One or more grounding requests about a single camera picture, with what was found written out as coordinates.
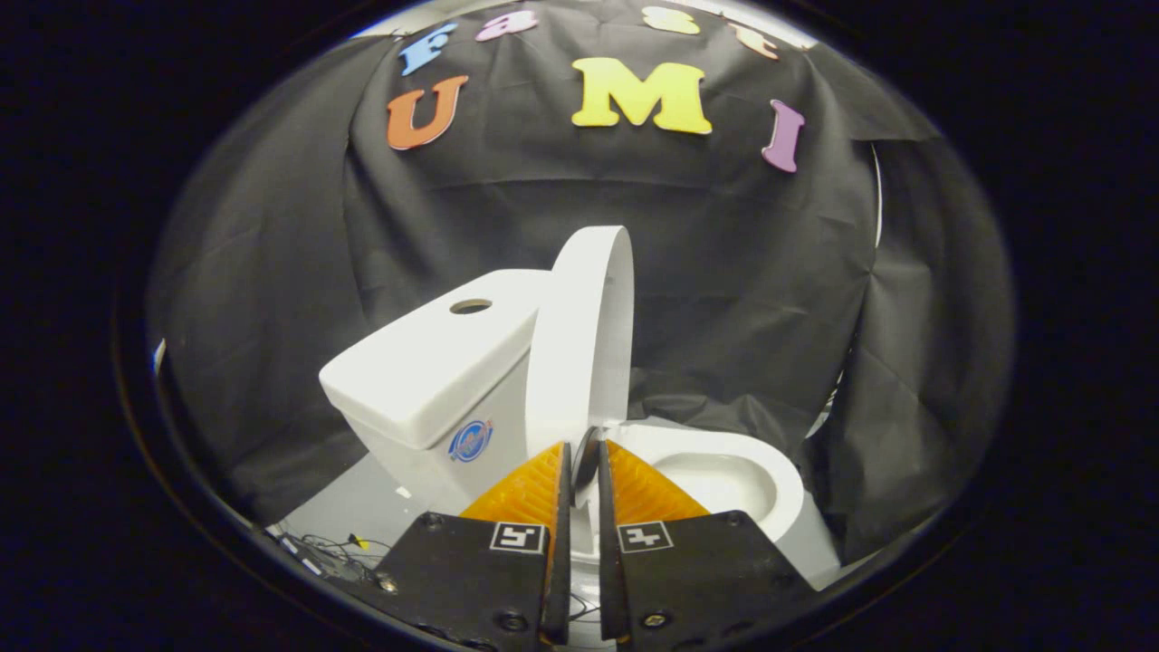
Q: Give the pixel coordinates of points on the white toilet lid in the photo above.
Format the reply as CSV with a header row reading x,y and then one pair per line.
x,y
579,335

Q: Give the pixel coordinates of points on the black electronic device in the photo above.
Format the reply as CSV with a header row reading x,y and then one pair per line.
x,y
308,557

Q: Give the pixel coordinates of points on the white toilet tank cover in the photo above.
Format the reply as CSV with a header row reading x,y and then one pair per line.
x,y
426,362

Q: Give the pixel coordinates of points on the black backdrop cloth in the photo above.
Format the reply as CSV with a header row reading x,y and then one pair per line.
x,y
724,272

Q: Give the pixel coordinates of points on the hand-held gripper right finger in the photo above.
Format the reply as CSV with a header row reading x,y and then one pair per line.
x,y
697,570

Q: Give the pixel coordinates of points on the white ceramic toilet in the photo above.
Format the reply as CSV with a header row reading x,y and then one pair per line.
x,y
724,462

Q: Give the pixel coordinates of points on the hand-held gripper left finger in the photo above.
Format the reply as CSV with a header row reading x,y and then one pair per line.
x,y
471,580

